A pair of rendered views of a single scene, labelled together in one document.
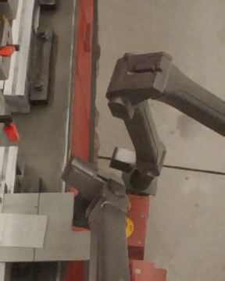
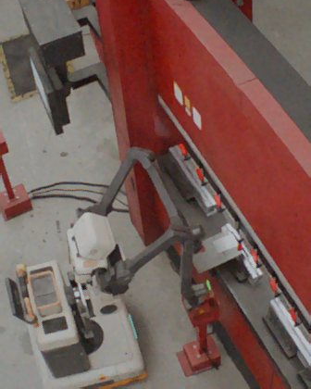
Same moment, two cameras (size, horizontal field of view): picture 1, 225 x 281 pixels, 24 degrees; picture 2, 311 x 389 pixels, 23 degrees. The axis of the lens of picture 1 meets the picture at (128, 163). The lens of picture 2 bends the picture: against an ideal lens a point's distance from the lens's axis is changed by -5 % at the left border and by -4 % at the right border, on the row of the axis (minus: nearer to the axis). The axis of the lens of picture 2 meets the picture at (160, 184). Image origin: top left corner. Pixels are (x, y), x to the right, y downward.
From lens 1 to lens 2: 3.68 m
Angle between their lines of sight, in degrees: 67
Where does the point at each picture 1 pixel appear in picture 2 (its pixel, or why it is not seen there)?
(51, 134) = (250, 305)
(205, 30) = not seen: outside the picture
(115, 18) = not seen: outside the picture
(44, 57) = (279, 337)
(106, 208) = (175, 210)
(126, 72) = (186, 232)
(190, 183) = not seen: outside the picture
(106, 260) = (160, 180)
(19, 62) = (283, 317)
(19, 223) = (227, 244)
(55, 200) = (218, 259)
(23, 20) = (299, 340)
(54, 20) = (293, 367)
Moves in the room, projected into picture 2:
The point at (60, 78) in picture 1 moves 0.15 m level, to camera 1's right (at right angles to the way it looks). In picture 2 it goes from (266, 334) to (242, 348)
